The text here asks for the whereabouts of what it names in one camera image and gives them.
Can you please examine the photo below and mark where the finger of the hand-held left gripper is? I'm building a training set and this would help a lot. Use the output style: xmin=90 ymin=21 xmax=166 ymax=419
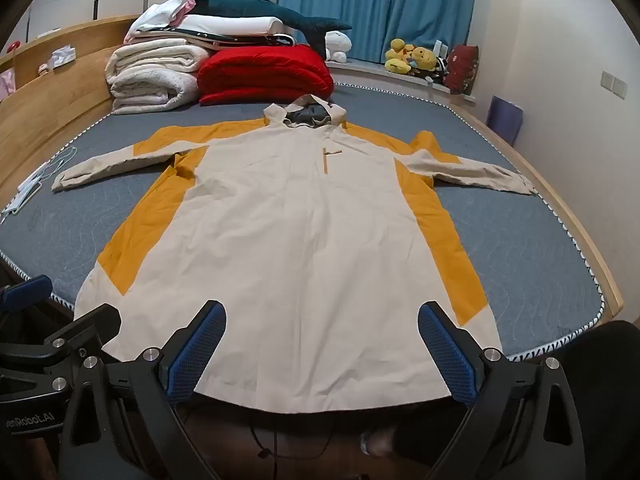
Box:
xmin=0 ymin=275 xmax=54 ymax=318
xmin=0 ymin=305 xmax=123 ymax=401

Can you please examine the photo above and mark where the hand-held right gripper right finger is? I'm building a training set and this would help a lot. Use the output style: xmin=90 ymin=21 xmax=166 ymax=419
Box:
xmin=417 ymin=301 xmax=586 ymax=480

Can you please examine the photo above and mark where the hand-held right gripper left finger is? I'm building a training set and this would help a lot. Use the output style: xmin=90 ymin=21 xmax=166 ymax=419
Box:
xmin=62 ymin=300 xmax=227 ymax=480

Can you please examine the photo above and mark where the beige and yellow jacket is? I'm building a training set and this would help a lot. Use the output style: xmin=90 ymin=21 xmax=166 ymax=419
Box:
xmin=51 ymin=94 xmax=540 ymax=415

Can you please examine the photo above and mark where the blue face mask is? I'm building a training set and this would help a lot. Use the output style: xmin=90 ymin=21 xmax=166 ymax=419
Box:
xmin=0 ymin=180 xmax=41 ymax=226

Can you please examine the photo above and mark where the white face mask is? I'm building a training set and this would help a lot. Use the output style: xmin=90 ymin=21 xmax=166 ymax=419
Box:
xmin=17 ymin=147 xmax=78 ymax=196

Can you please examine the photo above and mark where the person's bare foot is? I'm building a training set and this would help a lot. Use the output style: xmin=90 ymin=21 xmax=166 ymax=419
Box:
xmin=360 ymin=429 xmax=398 ymax=457

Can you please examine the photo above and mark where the person's dark trouser leg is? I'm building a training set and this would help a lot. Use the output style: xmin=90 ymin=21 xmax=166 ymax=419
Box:
xmin=565 ymin=320 xmax=640 ymax=480

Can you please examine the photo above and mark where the fuzzy white folded blanket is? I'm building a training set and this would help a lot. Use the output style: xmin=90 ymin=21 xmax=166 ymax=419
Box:
xmin=111 ymin=67 xmax=201 ymax=113

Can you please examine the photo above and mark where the purple folder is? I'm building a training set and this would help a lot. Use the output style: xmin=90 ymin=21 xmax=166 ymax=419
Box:
xmin=486 ymin=95 xmax=525 ymax=148

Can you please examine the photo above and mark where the black and white striped toy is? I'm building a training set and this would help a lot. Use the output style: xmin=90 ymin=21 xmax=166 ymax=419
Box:
xmin=425 ymin=57 xmax=451 ymax=86

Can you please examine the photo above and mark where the red folded quilt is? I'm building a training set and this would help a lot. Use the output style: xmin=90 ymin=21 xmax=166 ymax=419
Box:
xmin=196 ymin=44 xmax=335 ymax=107

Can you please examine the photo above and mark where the dark red cushion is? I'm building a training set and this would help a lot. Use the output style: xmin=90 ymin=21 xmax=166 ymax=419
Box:
xmin=442 ymin=44 xmax=481 ymax=95

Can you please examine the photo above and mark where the bay window ledge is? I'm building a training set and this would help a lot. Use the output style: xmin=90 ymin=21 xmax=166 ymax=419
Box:
xmin=327 ymin=57 xmax=476 ymax=106

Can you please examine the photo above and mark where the yellow bear plush toy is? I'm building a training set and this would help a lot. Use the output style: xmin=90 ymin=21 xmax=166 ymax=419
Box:
xmin=407 ymin=46 xmax=438 ymax=77

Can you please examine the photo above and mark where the yellow duck plush toy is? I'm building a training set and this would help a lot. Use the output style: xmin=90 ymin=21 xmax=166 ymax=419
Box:
xmin=385 ymin=37 xmax=416 ymax=76

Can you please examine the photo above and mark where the white and pink garment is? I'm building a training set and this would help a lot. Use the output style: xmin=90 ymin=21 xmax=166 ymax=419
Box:
xmin=124 ymin=0 xmax=196 ymax=43

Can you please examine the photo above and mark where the dark patterned folded quilt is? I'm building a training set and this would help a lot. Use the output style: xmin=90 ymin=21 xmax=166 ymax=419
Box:
xmin=165 ymin=30 xmax=297 ymax=52

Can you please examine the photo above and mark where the white plush toy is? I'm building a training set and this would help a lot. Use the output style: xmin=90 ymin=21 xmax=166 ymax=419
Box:
xmin=324 ymin=30 xmax=353 ymax=63

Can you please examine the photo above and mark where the teal shark plush toy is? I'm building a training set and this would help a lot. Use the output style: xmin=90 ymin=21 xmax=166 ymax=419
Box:
xmin=187 ymin=0 xmax=353 ymax=51

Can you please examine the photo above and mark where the blue curtain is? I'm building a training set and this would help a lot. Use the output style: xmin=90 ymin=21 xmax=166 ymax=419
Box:
xmin=277 ymin=0 xmax=480 ymax=63

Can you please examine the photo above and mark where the thin black cable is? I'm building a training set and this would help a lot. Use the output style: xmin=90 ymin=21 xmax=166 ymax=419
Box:
xmin=249 ymin=412 xmax=281 ymax=458

